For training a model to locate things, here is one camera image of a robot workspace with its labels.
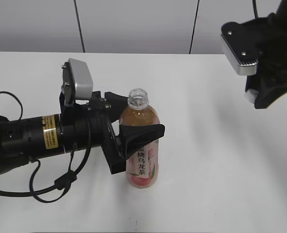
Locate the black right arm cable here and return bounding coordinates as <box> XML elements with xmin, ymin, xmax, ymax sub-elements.
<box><xmin>252</xmin><ymin>0</ymin><xmax>260</xmax><ymax>19</ymax></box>

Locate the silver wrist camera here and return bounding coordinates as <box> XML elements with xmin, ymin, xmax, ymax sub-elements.
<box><xmin>60</xmin><ymin>58</ymin><xmax>94</xmax><ymax>107</ymax></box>
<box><xmin>220</xmin><ymin>22</ymin><xmax>261</xmax><ymax>76</ymax></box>

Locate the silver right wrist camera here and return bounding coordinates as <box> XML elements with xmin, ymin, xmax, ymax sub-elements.
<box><xmin>220</xmin><ymin>22</ymin><xmax>261</xmax><ymax>76</ymax></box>

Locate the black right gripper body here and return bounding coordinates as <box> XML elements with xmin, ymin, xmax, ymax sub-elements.
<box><xmin>240</xmin><ymin>15</ymin><xmax>287</xmax><ymax>101</ymax></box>

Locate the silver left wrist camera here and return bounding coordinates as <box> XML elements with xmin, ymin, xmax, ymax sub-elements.
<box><xmin>60</xmin><ymin>58</ymin><xmax>94</xmax><ymax>107</ymax></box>

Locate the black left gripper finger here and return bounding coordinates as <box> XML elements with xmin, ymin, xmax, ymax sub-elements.
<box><xmin>119</xmin><ymin>124</ymin><xmax>165</xmax><ymax>160</ymax></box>
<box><xmin>104</xmin><ymin>92</ymin><xmax>128</xmax><ymax>121</ymax></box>

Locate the peach oolong tea bottle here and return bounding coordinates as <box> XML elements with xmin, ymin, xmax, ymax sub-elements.
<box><xmin>119</xmin><ymin>88</ymin><xmax>160</xmax><ymax>188</ymax></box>

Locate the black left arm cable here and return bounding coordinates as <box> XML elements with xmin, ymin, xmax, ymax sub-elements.
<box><xmin>0</xmin><ymin>91</ymin><xmax>92</xmax><ymax>202</ymax></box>

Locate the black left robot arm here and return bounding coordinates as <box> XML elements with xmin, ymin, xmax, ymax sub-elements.
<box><xmin>0</xmin><ymin>91</ymin><xmax>165</xmax><ymax>175</ymax></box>

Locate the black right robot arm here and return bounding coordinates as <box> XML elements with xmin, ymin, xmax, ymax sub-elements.
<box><xmin>243</xmin><ymin>0</ymin><xmax>287</xmax><ymax>109</ymax></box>

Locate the white bottle cap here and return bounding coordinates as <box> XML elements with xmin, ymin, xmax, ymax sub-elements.
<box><xmin>244</xmin><ymin>89</ymin><xmax>259</xmax><ymax>104</ymax></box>

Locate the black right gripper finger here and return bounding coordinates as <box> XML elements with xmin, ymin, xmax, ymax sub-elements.
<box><xmin>245</xmin><ymin>74</ymin><xmax>287</xmax><ymax>109</ymax></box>

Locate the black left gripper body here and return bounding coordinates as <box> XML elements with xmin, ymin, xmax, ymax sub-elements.
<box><xmin>60</xmin><ymin>91</ymin><xmax>125</xmax><ymax>174</ymax></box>

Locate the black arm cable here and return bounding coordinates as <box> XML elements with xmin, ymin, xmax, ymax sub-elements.
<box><xmin>0</xmin><ymin>91</ymin><xmax>92</xmax><ymax>202</ymax></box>
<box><xmin>252</xmin><ymin>0</ymin><xmax>260</xmax><ymax>19</ymax></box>

